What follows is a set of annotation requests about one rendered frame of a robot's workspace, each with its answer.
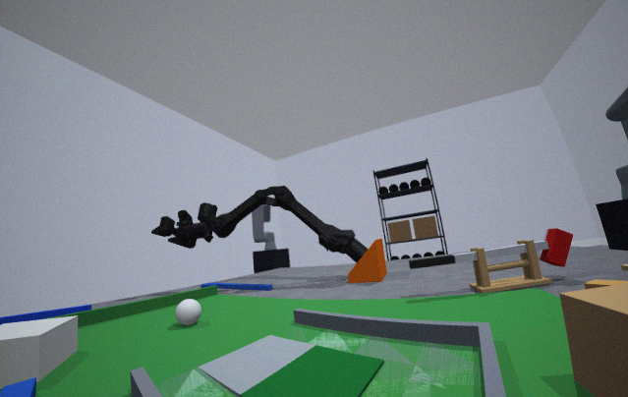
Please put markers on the white golf ball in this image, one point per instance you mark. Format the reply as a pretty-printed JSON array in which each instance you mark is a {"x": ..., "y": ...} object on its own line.
[{"x": 188, "y": 311}]

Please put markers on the green putting mat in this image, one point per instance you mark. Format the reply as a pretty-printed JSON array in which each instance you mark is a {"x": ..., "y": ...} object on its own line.
[{"x": 527, "y": 326}]

